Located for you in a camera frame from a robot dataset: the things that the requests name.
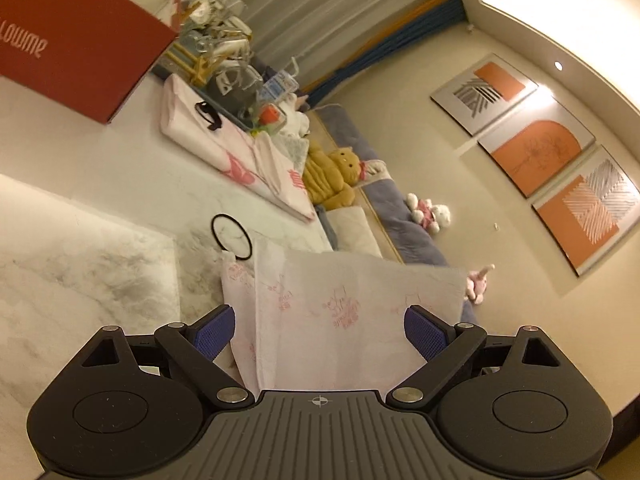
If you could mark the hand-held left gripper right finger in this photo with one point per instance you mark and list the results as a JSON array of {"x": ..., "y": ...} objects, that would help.
[{"x": 425, "y": 331}]

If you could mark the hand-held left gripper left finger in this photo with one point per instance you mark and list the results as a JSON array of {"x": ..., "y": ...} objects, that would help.
[{"x": 217, "y": 332}]

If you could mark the white pink-printed shopping bag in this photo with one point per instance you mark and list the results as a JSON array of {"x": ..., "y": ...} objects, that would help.
[{"x": 325, "y": 310}]

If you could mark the pink plush rabbit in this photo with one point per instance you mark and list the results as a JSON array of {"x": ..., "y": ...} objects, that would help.
[{"x": 477, "y": 282}]

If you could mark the white plush bear pair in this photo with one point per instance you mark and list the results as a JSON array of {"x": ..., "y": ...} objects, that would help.
[{"x": 430, "y": 212}]

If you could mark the white square cushion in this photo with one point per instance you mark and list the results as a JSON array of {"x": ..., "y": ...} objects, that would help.
[{"x": 350, "y": 230}]

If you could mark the grey-blue sofa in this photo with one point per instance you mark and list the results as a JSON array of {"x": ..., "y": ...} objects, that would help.
[{"x": 395, "y": 205}]

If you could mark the small folded pink-print cloth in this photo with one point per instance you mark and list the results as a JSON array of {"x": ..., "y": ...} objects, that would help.
[{"x": 285, "y": 180}]

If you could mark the yellow plush cat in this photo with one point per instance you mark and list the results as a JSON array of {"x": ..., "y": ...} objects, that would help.
[{"x": 330, "y": 175}]

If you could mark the grey towel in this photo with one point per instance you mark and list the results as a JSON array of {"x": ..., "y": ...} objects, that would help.
[{"x": 295, "y": 152}]

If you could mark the large folded pink-print cloth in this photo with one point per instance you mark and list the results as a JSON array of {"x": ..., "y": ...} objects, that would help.
[{"x": 200, "y": 135}]

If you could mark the grey-blue drying tray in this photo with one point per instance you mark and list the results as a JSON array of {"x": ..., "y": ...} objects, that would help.
[{"x": 240, "y": 122}]

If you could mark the orange toy in clear box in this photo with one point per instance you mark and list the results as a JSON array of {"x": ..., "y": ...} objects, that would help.
[{"x": 269, "y": 115}]

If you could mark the white plush cat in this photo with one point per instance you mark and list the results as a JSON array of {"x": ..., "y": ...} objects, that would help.
[{"x": 295, "y": 120}]

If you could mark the smoky glass pitcher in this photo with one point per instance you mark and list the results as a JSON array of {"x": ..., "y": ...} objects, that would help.
[{"x": 232, "y": 90}]

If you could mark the milk carton with straw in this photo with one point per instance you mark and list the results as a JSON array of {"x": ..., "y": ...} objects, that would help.
[{"x": 277, "y": 85}]

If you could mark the blue curtain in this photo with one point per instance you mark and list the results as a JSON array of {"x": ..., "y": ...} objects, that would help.
[{"x": 390, "y": 45}]

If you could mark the recessed ceiling spotlight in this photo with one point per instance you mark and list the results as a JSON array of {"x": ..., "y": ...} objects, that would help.
[{"x": 558, "y": 65}]

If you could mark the red cardboard box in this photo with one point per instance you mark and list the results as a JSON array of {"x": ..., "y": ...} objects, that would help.
[{"x": 75, "y": 35}]

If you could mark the sheer white curtain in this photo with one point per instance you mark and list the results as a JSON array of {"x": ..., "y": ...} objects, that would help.
[{"x": 325, "y": 5}]

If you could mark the wall picture with white stripes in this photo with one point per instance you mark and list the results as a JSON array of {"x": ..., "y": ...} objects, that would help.
[{"x": 590, "y": 210}]

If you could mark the wall picture with orange arch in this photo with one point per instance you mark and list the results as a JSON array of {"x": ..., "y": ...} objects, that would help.
[{"x": 535, "y": 147}]

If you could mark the wall picture with black stripes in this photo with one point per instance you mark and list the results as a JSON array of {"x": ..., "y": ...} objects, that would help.
[{"x": 480, "y": 92}]

